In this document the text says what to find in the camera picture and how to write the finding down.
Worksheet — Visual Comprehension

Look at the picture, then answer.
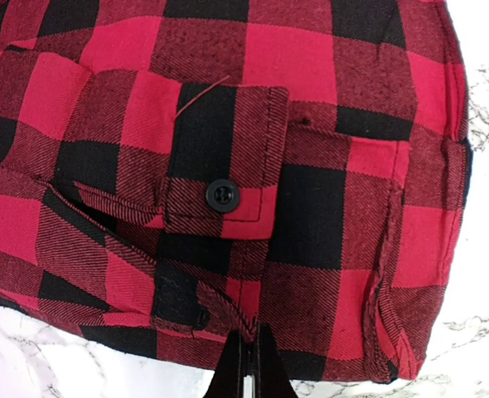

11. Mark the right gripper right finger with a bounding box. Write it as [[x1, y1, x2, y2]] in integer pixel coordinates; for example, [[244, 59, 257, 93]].
[[252, 323, 298, 398]]

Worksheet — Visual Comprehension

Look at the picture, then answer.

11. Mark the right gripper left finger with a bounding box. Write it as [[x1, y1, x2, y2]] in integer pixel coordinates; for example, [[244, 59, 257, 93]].
[[204, 331, 249, 398]]

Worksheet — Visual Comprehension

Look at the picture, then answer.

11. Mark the red black plaid shirt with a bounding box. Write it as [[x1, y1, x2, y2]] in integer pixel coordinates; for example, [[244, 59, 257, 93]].
[[0, 1, 472, 383]]

